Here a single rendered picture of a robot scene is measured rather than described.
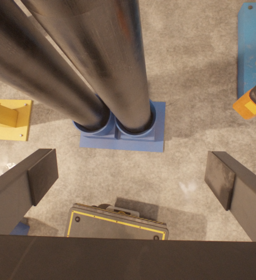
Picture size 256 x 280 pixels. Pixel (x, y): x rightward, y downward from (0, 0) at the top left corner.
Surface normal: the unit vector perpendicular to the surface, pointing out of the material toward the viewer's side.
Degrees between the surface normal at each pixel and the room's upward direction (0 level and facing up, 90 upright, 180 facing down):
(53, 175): 97
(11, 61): 90
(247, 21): 0
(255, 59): 0
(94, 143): 0
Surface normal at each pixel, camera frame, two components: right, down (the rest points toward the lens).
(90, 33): 0.22, 0.96
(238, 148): -0.14, -0.13
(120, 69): 0.47, 0.87
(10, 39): 0.87, 0.45
